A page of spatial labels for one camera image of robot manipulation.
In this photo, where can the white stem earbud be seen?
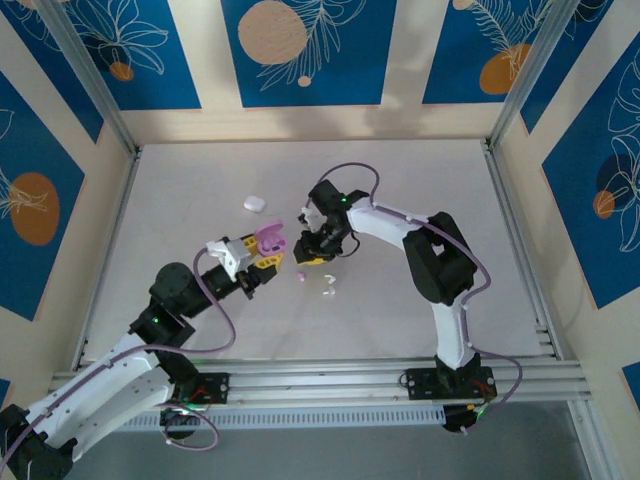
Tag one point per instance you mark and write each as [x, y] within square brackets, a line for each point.
[327, 292]
[329, 277]

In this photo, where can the purple earbud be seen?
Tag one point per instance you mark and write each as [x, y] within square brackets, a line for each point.
[301, 275]

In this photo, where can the white earbud charging case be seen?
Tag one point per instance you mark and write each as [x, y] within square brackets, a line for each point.
[254, 204]

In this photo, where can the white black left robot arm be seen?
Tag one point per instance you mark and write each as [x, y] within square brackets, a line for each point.
[100, 395]

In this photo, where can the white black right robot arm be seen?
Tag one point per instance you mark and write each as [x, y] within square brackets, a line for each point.
[440, 260]

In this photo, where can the black controller box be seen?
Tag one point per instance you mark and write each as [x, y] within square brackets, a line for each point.
[177, 422]
[460, 417]

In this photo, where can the aluminium side rail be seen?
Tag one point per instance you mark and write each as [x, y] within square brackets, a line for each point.
[505, 200]
[112, 240]

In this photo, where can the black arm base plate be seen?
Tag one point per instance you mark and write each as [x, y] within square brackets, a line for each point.
[422, 385]
[212, 389]

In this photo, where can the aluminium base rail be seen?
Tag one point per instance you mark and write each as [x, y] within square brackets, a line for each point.
[320, 380]

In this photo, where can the aluminium corner post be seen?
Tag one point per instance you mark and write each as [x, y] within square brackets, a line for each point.
[95, 85]
[530, 75]

